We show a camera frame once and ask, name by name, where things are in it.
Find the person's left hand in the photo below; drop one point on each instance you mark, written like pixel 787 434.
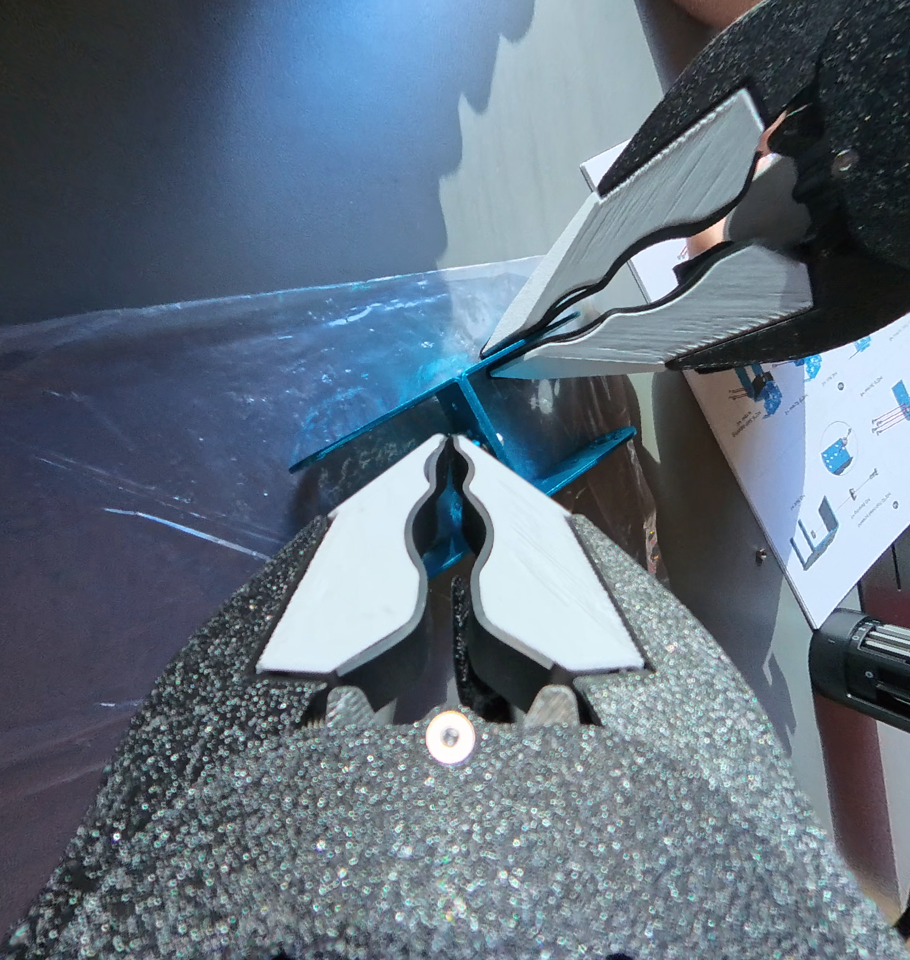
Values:
pixel 718 12

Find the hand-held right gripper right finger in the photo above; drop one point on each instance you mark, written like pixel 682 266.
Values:
pixel 560 593

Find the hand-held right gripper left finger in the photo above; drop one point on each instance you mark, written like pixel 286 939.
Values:
pixel 350 593

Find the large clear plastic bag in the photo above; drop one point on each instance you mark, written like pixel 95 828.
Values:
pixel 155 450

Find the red cylindrical container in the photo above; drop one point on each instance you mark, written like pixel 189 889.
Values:
pixel 883 810

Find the blue metal bracket assembly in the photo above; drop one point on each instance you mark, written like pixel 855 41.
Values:
pixel 485 413

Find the small desk screw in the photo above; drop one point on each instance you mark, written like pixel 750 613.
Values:
pixel 758 555

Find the white instruction sheet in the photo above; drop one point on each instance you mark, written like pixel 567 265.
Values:
pixel 860 495

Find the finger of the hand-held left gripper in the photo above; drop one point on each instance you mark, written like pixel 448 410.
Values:
pixel 650 195
pixel 695 315

